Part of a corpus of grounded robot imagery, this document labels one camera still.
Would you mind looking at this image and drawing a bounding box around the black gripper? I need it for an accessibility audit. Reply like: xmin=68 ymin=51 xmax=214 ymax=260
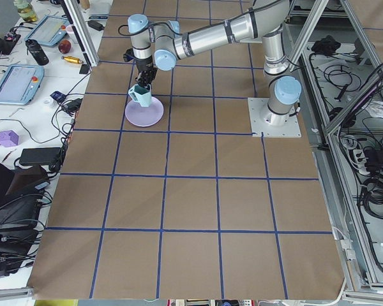
xmin=135 ymin=56 xmax=157 ymax=90

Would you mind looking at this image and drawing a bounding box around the mint green faceted cup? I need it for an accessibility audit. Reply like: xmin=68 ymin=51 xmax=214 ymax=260
xmin=128 ymin=84 xmax=152 ymax=107

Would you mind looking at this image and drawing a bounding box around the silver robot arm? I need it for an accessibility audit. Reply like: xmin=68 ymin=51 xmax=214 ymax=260
xmin=124 ymin=1 xmax=290 ymax=107

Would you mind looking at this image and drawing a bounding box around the lavender round plate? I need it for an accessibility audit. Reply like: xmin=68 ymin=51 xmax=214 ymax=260
xmin=124 ymin=97 xmax=164 ymax=128

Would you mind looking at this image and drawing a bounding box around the pink lidded white cup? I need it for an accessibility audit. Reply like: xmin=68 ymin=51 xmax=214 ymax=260
xmin=66 ymin=25 xmax=75 ymax=36

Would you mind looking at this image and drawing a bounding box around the yellow brass cylinder tool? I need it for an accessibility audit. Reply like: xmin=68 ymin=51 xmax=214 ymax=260
xmin=62 ymin=56 xmax=84 ymax=64

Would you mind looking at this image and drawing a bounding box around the red apple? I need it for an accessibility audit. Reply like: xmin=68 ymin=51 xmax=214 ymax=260
xmin=58 ymin=40 xmax=71 ymax=54

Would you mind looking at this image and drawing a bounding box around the blue teach pendant far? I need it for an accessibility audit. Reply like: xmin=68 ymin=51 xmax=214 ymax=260
xmin=24 ymin=15 xmax=70 ymax=47

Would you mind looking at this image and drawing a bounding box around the blue teach pendant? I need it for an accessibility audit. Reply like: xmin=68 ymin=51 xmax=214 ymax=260
xmin=24 ymin=15 xmax=70 ymax=47
xmin=0 ymin=64 xmax=45 ymax=105

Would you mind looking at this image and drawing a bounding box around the black water bottle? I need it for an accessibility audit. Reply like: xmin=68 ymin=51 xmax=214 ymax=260
xmin=26 ymin=39 xmax=49 ymax=66

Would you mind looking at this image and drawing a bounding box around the black power adapter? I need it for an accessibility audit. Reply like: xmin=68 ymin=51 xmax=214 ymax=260
xmin=19 ymin=147 xmax=61 ymax=166

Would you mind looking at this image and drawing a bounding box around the blue teach pendant near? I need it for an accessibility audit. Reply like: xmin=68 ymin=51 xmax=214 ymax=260
xmin=0 ymin=64 xmax=45 ymax=105

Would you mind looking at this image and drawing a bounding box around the purple box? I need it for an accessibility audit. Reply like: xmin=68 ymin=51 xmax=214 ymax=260
xmin=0 ymin=130 xmax=19 ymax=147

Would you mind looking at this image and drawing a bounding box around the aluminium frame post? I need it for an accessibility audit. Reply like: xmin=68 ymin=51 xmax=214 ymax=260
xmin=61 ymin=0 xmax=99 ymax=67

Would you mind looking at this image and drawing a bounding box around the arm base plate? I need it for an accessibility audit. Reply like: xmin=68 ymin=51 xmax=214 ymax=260
xmin=248 ymin=98 xmax=301 ymax=138

